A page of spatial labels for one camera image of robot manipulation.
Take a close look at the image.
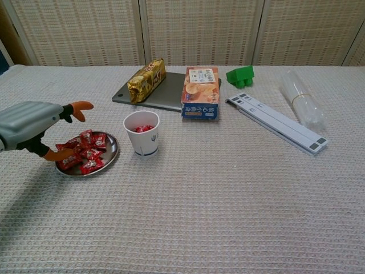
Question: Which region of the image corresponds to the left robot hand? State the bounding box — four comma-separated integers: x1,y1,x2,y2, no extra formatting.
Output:
0,100,94,163

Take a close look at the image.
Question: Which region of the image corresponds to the white paper cup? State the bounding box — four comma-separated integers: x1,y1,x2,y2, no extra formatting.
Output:
123,110,160,158

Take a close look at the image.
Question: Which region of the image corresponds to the brown wooden board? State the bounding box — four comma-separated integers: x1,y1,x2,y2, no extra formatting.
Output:
0,2,32,67

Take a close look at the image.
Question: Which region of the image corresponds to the round metal plate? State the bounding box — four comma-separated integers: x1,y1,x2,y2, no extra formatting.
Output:
55,131,120,178

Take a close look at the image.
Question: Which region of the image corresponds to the woven folding screen panel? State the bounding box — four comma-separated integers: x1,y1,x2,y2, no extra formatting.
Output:
342,25,365,67
252,0,365,67
139,0,265,67
5,0,143,67

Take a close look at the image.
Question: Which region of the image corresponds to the golden snack pack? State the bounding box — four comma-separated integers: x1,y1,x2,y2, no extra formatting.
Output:
127,58,167,103

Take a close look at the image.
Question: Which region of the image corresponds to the grey laptop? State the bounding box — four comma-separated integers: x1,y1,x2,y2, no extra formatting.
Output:
112,71,222,112

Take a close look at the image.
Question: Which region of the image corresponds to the orange biscuit box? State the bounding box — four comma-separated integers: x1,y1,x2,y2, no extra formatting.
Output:
180,66,222,120

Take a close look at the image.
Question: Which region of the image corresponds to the beige waffle tablecloth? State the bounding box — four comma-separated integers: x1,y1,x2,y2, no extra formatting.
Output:
0,65,365,274

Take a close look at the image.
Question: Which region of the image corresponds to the green plastic block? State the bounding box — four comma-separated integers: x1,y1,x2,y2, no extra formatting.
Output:
226,66,254,88

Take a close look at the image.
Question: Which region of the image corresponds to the white folding laptop stand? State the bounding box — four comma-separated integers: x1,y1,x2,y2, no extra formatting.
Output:
225,92,330,156

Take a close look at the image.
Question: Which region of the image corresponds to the yellow rubber band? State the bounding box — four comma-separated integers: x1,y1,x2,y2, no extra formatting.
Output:
291,92,314,104

